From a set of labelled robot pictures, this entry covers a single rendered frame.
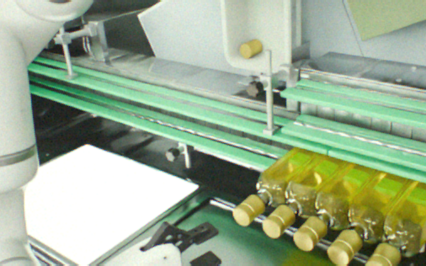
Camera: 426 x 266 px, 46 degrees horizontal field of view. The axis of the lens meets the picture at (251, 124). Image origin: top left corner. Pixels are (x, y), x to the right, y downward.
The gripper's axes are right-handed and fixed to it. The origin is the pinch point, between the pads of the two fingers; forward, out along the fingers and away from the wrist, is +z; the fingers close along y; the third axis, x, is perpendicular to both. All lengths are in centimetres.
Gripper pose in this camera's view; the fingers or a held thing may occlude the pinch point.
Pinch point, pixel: (205, 247)
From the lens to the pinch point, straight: 76.2
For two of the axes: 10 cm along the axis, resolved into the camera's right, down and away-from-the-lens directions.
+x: -6.2, -3.0, 7.2
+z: 7.8, -3.1, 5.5
